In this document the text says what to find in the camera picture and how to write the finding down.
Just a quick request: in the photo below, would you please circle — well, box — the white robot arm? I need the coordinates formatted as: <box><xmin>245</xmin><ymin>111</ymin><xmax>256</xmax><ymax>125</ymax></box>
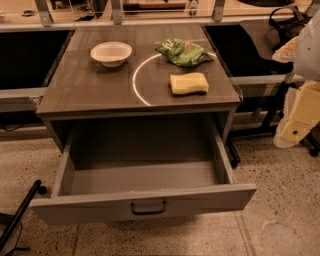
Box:
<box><xmin>272</xmin><ymin>10</ymin><xmax>320</xmax><ymax>148</ymax></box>

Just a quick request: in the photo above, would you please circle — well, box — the open grey top drawer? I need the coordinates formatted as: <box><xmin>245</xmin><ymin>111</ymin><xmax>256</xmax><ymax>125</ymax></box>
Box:
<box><xmin>31</xmin><ymin>114</ymin><xmax>256</xmax><ymax>225</ymax></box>

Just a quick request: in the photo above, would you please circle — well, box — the black drawer handle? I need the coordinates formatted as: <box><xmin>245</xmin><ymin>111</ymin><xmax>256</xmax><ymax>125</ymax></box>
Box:
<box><xmin>130</xmin><ymin>201</ymin><xmax>167</xmax><ymax>216</ymax></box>

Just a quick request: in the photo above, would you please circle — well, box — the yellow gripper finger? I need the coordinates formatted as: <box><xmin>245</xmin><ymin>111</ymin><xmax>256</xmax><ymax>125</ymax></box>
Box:
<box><xmin>273</xmin><ymin>81</ymin><xmax>320</xmax><ymax>148</ymax></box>

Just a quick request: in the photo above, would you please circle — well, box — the green chip bag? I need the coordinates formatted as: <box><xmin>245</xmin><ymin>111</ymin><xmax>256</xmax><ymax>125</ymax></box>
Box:
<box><xmin>155</xmin><ymin>38</ymin><xmax>212</xmax><ymax>67</ymax></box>

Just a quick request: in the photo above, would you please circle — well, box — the grey cabinet with top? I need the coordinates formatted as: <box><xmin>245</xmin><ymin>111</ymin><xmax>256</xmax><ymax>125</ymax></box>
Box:
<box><xmin>37</xmin><ymin>23</ymin><xmax>240</xmax><ymax>149</ymax></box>

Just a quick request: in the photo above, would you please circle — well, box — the black pole on floor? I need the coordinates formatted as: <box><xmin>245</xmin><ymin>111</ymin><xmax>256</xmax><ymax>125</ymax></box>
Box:
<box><xmin>0</xmin><ymin>180</ymin><xmax>47</xmax><ymax>250</ymax></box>

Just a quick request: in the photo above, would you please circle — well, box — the black VR headset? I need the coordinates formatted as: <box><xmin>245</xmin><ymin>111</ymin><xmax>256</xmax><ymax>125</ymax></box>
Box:
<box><xmin>269</xmin><ymin>6</ymin><xmax>311</xmax><ymax>45</ymax></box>

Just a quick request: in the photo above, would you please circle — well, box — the dark side table right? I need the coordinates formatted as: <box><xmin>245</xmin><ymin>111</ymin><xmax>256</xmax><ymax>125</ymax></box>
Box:
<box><xmin>237</xmin><ymin>20</ymin><xmax>303</xmax><ymax>136</ymax></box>

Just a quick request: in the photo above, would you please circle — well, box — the yellow rectangular sponge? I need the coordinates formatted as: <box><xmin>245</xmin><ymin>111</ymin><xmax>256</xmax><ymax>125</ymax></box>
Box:
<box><xmin>170</xmin><ymin>72</ymin><xmax>209</xmax><ymax>95</ymax></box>

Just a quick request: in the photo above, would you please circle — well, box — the white bowl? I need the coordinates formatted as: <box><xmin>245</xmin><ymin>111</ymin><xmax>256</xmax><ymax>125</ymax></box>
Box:
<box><xmin>90</xmin><ymin>41</ymin><xmax>132</xmax><ymax>68</ymax></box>

